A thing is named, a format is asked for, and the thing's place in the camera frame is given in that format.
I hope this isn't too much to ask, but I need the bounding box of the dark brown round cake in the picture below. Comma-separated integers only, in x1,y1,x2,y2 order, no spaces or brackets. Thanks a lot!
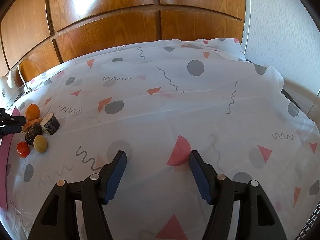
25,123,43,145

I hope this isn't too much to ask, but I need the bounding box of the white floral ceramic kettle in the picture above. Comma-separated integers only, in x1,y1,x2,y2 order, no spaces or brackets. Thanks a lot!
0,75,15,100

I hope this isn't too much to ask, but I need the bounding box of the red tomato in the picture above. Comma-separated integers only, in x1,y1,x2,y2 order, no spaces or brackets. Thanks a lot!
16,141,30,158

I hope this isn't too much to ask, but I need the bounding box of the small carrot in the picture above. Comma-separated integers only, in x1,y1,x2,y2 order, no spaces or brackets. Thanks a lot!
21,118,43,132

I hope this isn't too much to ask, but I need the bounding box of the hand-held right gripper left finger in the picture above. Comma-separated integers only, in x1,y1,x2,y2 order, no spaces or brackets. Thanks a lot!
27,150,127,240

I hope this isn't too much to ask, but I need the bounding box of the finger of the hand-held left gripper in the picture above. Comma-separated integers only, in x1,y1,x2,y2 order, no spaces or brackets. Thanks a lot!
0,109,27,126
0,124,22,137

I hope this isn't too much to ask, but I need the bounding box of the silver kettle base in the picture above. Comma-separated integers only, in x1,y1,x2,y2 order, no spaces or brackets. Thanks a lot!
0,90,22,112

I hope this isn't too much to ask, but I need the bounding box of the pink shallow tray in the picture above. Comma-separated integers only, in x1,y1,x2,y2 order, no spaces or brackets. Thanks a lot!
0,107,21,211

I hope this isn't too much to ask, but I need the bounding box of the black dotted fabric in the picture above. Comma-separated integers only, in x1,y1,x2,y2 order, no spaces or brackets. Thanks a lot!
294,202,320,240

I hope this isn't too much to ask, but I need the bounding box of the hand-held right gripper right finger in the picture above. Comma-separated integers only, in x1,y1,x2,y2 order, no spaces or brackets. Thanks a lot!
189,150,290,240

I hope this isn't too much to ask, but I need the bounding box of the orange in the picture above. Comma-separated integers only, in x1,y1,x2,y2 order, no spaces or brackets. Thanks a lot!
25,104,40,121

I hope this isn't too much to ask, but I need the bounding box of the yellow potato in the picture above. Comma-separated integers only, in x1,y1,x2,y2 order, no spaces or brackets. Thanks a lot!
33,135,48,153

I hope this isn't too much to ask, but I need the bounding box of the white power cable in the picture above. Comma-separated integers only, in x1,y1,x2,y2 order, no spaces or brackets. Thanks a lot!
17,60,28,89

